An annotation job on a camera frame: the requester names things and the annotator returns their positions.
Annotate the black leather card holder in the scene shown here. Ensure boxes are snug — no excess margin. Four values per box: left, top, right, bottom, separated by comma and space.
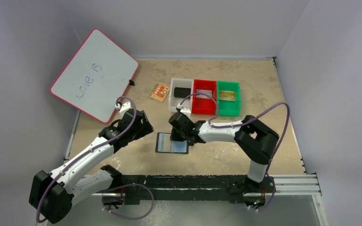
155, 132, 189, 154

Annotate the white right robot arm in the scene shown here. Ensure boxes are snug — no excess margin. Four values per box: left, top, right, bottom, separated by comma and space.
169, 112, 280, 192

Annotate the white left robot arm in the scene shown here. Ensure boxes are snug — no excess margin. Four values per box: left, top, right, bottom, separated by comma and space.
29, 106, 154, 224

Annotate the orange card pack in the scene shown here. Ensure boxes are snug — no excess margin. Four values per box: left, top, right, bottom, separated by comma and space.
149, 83, 170, 102

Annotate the clear card in red bin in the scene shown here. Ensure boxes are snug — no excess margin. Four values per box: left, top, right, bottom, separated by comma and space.
196, 89, 213, 99

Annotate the gold card in green bin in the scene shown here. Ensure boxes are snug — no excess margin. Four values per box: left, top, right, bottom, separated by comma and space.
219, 90, 236, 102

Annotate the red plastic bin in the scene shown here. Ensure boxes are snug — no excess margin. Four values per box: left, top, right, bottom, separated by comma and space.
191, 80, 217, 115

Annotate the black object in white bin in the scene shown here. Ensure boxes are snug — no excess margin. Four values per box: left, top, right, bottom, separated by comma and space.
173, 87, 191, 98

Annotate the green plastic bin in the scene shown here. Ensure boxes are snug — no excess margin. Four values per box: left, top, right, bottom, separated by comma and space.
216, 81, 241, 117

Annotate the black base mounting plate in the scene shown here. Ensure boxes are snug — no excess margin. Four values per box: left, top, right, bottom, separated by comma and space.
91, 164, 277, 207

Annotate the pink framed whiteboard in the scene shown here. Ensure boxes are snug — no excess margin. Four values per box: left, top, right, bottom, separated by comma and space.
50, 29, 139, 123

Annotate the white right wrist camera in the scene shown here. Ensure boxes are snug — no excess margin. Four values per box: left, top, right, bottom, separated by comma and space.
176, 106, 191, 118

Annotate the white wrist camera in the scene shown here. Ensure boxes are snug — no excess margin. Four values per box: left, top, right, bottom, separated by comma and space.
115, 101, 133, 115
176, 106, 191, 118

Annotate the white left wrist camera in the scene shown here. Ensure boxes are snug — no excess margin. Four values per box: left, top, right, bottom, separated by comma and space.
115, 101, 133, 115

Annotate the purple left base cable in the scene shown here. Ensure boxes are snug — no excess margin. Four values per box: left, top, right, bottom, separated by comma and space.
101, 183, 155, 221

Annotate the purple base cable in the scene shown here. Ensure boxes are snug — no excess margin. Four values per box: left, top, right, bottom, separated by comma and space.
247, 173, 278, 213
101, 183, 155, 221

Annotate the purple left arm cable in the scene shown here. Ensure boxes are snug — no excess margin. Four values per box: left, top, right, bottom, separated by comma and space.
35, 96, 137, 223

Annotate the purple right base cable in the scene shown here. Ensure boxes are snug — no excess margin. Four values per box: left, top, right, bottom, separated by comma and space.
247, 173, 278, 213

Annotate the aluminium rail frame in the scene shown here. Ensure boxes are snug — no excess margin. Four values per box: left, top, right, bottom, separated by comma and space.
86, 175, 321, 211

